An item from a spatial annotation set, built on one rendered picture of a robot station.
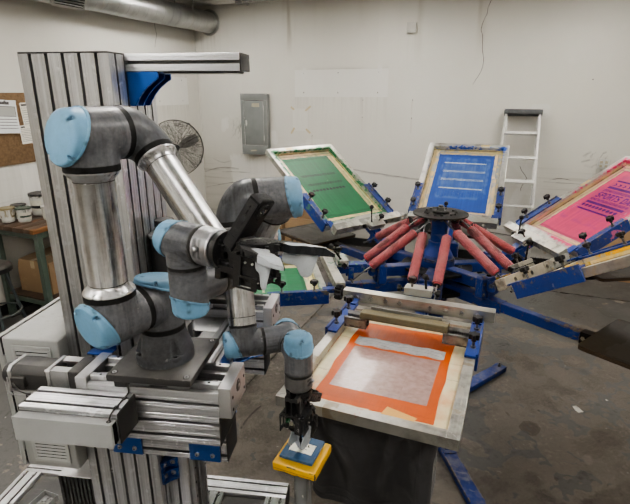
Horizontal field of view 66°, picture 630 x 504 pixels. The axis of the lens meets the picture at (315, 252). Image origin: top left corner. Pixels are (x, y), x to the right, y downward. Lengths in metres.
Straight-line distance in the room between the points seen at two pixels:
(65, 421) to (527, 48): 5.46
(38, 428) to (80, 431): 0.11
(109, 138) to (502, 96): 5.19
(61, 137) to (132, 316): 0.42
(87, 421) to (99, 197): 0.56
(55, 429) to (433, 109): 5.29
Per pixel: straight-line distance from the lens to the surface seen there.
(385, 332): 2.14
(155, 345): 1.32
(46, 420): 1.43
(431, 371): 1.90
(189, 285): 0.97
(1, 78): 5.17
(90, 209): 1.14
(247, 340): 1.33
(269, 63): 6.70
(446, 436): 1.55
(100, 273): 1.18
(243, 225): 0.85
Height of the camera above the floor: 1.93
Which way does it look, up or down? 18 degrees down
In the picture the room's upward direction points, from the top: straight up
